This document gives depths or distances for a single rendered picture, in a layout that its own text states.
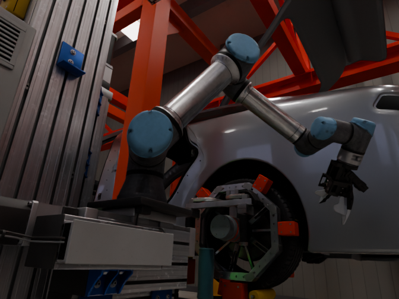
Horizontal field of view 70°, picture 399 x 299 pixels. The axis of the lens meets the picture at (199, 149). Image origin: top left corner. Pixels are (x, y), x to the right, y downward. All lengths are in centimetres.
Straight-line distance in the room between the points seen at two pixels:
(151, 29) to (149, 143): 162
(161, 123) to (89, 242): 35
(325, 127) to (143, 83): 133
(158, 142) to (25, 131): 34
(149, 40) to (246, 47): 133
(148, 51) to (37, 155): 144
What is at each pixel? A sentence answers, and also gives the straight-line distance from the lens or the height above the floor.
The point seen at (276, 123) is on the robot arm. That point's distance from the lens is 107.
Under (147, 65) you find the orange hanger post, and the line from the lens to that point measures 206.
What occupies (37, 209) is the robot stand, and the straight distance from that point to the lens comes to 66.
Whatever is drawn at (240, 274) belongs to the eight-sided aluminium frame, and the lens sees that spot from 169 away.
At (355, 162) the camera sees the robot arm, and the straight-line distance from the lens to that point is 107.
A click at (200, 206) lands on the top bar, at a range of 163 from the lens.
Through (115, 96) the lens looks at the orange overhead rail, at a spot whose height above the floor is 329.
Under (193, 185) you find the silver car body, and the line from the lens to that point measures 206.
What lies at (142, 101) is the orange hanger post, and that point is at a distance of 191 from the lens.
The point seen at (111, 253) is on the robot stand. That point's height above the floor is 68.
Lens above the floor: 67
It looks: 21 degrees up
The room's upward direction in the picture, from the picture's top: 3 degrees clockwise
